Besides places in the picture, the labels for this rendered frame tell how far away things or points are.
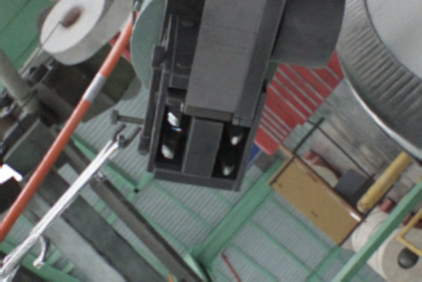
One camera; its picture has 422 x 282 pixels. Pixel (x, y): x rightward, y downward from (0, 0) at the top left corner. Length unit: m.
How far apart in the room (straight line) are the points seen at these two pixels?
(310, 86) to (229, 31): 5.11
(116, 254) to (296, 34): 0.90
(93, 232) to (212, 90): 0.84
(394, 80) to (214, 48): 0.16
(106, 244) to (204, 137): 0.81
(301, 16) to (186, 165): 0.15
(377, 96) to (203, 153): 0.15
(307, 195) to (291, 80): 5.21
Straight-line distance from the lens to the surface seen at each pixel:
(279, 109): 5.61
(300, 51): 0.45
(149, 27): 0.59
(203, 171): 0.50
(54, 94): 1.29
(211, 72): 0.44
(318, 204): 10.64
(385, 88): 0.51
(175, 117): 0.47
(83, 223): 1.26
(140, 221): 1.22
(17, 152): 1.25
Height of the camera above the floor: 1.45
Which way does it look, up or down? 1 degrees down
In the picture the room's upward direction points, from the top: 139 degrees counter-clockwise
